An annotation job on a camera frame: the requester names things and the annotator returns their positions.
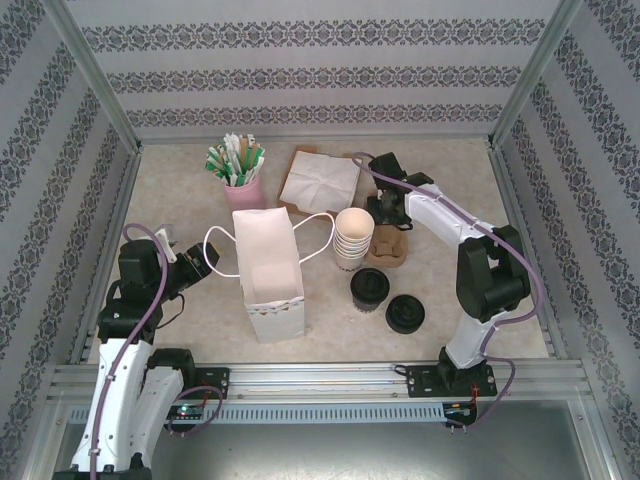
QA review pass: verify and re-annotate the white paper bag with handles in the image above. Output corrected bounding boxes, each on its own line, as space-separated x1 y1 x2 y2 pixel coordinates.
204 205 336 345

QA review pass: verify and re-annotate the black cup lid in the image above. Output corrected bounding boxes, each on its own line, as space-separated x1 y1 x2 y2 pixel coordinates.
350 267 392 314
386 294 428 335

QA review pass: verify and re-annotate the pink holder cup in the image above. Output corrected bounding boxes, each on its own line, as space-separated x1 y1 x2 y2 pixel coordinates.
223 177 266 214

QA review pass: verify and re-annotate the printed white paper cup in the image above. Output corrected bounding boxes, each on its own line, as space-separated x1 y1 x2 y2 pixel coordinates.
335 253 371 275

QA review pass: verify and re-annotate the green white stick packet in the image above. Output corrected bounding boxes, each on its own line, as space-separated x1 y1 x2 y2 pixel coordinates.
203 148 225 177
248 144 267 182
223 131 241 177
212 143 232 182

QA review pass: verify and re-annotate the grey metal base panel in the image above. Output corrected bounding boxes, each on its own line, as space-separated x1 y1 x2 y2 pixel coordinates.
29 422 614 480

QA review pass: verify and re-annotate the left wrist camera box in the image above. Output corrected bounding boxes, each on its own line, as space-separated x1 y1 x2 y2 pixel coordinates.
153 225 177 264

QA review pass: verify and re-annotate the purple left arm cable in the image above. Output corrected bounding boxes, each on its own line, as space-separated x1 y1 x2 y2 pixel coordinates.
87 223 224 474

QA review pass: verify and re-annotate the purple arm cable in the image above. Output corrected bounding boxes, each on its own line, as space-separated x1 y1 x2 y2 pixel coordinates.
87 223 224 474
351 152 545 432

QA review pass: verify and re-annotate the thin black left camera cable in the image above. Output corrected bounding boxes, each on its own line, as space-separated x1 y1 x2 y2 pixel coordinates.
153 293 187 330

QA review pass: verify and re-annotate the aluminium table edge rail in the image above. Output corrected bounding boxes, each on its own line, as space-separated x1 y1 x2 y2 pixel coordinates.
137 132 494 147
69 147 146 366
487 144 571 359

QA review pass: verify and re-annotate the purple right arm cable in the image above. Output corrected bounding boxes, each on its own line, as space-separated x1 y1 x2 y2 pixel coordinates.
351 152 545 432

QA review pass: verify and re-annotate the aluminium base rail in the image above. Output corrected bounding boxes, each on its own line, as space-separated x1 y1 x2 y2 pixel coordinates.
47 363 586 401

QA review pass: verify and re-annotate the aluminium frame post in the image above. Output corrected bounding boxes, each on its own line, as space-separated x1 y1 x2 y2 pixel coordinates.
42 0 146 154
487 0 586 151

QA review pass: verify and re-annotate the grey slotted cable duct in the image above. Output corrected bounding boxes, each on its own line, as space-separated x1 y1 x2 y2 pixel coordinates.
67 402 447 425

